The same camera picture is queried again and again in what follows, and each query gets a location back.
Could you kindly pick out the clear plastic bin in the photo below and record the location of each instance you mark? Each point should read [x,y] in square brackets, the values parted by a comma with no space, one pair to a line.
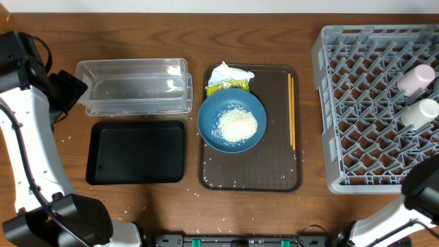
[154,86]

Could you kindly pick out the dark blue plate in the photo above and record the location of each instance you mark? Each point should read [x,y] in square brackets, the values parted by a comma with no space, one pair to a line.
[219,101]

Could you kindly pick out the crumpled white green wrapper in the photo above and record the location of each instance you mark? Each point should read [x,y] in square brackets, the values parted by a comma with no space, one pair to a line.
[226,77]

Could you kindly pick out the pink cup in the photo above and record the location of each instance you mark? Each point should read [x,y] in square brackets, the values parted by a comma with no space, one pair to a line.
[416,79]

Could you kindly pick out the pile of white rice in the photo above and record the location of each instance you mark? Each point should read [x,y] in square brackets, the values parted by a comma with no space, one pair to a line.
[234,125]

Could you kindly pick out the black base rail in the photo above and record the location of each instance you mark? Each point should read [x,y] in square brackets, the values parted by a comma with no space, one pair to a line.
[234,241]

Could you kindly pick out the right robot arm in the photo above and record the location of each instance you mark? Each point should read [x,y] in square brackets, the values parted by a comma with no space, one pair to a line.
[416,209]

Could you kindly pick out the wooden chopstick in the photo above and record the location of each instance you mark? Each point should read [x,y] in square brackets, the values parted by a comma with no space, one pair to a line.
[290,108]
[293,116]

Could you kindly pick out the grey dishwasher rack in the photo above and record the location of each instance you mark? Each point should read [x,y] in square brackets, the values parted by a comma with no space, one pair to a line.
[366,147]

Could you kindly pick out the black tray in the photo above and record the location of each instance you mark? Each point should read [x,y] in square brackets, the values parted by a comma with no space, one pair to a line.
[136,152]

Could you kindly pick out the white cup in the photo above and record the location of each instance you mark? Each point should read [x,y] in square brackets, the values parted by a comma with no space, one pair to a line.
[420,113]

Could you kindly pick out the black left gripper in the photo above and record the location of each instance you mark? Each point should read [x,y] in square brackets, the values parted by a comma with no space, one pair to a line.
[73,88]

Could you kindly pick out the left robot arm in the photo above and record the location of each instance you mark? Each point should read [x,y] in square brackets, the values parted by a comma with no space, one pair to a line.
[49,212]

